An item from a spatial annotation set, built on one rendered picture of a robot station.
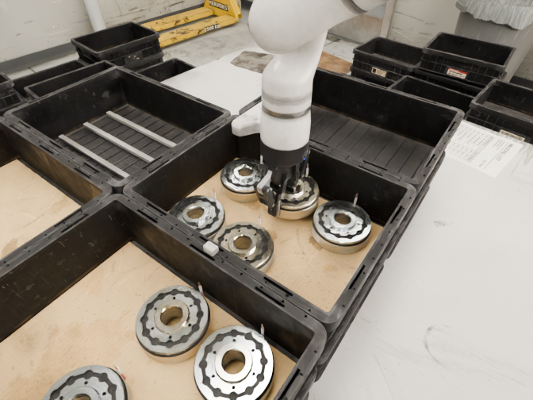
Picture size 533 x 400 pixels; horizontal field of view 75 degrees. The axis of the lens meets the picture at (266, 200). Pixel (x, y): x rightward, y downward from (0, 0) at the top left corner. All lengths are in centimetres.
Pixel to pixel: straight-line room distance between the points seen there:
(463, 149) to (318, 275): 73
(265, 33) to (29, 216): 57
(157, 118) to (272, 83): 56
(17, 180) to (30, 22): 298
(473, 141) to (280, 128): 84
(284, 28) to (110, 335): 47
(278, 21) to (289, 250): 37
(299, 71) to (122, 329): 44
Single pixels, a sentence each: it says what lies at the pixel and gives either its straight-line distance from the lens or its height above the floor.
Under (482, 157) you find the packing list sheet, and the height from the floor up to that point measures 70.
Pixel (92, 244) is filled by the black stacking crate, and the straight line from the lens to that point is 62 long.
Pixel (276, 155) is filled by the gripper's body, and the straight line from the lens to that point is 52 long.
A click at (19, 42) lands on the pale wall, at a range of 381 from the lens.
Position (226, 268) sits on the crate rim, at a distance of 47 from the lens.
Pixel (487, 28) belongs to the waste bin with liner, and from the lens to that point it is 279.
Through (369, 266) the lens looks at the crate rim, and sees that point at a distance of 49.
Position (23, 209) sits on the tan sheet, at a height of 83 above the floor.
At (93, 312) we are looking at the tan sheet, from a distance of 61.
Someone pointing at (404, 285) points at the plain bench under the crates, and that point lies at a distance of 78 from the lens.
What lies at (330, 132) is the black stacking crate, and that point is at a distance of 89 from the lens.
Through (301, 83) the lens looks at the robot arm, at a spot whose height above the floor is 111.
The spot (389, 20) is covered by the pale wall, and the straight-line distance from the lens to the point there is 364.
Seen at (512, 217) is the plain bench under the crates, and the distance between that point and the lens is 102.
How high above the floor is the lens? 132
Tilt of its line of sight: 45 degrees down
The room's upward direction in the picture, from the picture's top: straight up
